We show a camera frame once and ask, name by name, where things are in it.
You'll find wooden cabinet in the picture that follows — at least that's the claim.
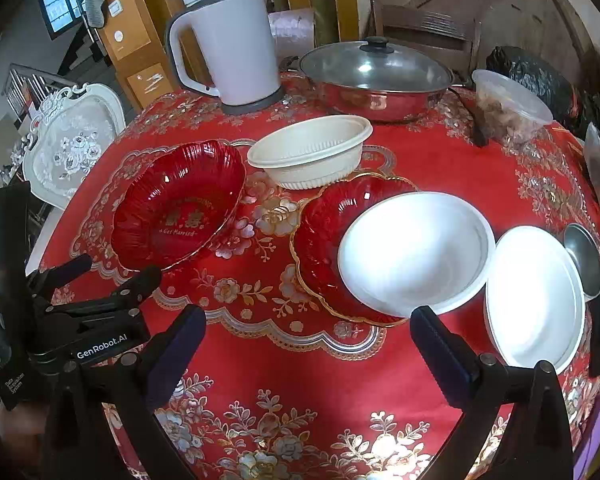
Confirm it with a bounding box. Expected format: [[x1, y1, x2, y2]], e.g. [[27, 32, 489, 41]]
[[98, 0, 185, 112]]

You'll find steel wok with glass lid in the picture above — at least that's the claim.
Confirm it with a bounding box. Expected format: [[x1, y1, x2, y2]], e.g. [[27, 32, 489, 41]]
[[279, 36, 470, 122]]

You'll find white bowl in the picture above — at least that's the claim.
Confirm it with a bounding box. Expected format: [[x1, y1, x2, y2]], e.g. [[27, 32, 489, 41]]
[[337, 192, 495, 318]]

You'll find pink fabric roll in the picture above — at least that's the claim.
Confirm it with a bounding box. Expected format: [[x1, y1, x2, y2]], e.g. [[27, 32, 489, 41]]
[[268, 8, 315, 62]]

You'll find black plastic bag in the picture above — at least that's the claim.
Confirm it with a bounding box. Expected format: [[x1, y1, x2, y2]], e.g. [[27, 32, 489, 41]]
[[486, 46, 580, 127]]

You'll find wooden chair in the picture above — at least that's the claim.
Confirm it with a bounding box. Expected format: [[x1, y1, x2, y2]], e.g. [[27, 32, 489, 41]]
[[372, 0, 481, 78]]

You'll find stainless steel bowl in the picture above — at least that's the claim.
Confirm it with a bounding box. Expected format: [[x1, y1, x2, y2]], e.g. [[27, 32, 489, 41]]
[[562, 223, 600, 301]]

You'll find clear plastic food container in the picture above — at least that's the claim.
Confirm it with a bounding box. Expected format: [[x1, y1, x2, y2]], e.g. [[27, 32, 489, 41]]
[[471, 70, 554, 148]]

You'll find white plate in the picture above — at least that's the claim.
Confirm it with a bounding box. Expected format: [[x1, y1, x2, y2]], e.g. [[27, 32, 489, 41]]
[[484, 226, 585, 374]]

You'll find red gold-rimmed glass plate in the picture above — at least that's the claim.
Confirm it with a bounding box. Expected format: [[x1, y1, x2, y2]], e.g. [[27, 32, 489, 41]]
[[289, 172, 417, 328]]

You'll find black power cord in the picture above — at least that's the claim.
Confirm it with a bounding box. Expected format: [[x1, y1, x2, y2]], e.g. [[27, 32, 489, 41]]
[[446, 84, 490, 149]]

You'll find left hand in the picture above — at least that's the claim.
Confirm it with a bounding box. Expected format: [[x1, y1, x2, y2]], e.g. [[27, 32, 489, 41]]
[[0, 402, 50, 479]]

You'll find white electric kettle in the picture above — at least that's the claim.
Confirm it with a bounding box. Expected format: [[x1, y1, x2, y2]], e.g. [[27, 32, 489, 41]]
[[164, 0, 285, 115]]

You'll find cream plastic bowl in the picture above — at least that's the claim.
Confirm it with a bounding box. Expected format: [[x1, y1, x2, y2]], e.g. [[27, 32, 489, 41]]
[[247, 115, 373, 191]]

